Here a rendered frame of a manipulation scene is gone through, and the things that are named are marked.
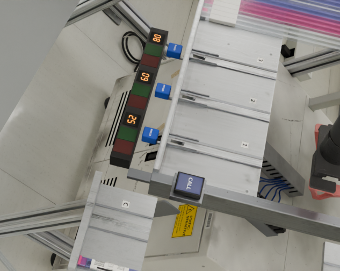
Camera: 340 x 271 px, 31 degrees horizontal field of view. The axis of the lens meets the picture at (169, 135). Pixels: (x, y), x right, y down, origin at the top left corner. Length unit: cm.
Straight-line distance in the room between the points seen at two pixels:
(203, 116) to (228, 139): 7
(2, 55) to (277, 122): 91
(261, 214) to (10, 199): 87
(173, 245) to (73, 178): 58
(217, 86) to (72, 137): 82
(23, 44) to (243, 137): 46
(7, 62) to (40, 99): 83
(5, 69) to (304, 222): 61
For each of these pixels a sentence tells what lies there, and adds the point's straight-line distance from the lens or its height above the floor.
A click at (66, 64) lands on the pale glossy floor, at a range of 206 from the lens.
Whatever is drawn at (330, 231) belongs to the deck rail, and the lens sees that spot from 120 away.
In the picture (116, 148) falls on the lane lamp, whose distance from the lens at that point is 119.
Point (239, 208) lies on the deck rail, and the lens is 117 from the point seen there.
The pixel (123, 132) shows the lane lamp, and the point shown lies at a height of 65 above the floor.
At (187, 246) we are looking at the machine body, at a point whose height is 56.
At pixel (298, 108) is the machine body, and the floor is 62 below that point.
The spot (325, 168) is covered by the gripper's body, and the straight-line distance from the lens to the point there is 111.
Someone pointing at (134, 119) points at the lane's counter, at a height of 66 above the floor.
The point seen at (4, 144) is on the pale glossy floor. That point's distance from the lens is 183.
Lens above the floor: 147
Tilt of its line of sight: 39 degrees down
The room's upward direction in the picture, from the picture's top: 75 degrees clockwise
